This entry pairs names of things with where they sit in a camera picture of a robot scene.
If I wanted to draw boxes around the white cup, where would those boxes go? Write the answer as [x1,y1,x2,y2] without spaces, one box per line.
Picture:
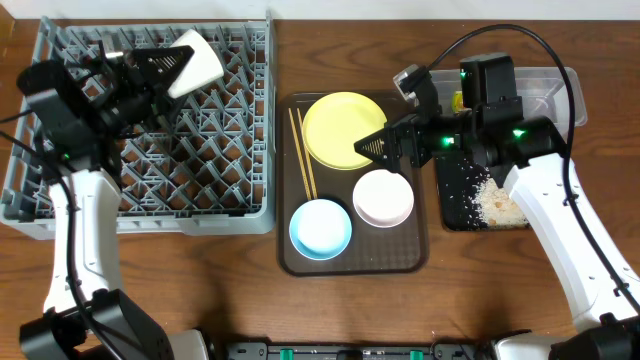
[168,29,224,99]

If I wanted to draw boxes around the pink bowl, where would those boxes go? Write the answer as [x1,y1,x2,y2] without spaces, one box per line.
[352,169,414,228]

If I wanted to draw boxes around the green yellow snack wrapper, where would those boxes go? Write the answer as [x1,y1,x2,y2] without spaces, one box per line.
[451,91,467,113]

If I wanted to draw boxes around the rice and peanut scraps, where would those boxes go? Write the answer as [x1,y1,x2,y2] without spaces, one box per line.
[442,159,530,229]

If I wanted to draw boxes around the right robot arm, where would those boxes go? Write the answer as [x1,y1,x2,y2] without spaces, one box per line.
[354,53,639,359]

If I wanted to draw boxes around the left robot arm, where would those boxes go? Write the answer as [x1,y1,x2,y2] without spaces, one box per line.
[17,44,208,359]

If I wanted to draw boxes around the grey dishwasher rack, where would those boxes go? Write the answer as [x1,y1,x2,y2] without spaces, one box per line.
[1,12,276,240]

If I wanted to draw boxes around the yellow plate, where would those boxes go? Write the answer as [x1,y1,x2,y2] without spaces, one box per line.
[302,92,387,170]

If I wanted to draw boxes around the right wooden chopstick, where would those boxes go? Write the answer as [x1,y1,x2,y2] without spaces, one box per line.
[296,108,318,199]

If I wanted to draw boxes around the wooden chopstick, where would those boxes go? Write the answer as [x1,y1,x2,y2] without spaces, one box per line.
[288,108,312,201]
[296,108,318,199]

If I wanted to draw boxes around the black plastic bin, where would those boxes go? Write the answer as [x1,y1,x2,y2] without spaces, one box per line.
[433,149,531,233]

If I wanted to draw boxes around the left wooden chopstick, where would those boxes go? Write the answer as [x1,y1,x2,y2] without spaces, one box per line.
[288,108,312,201]

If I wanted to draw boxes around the dark brown serving tray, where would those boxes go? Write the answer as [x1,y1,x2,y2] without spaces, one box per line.
[275,92,429,277]

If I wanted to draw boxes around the light blue bowl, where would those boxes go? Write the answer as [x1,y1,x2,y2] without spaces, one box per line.
[288,199,353,261]

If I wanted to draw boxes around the clear plastic bin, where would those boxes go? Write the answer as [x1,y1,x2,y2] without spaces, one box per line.
[431,67,569,137]

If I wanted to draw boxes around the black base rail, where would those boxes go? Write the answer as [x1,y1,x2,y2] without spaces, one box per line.
[169,328,531,360]

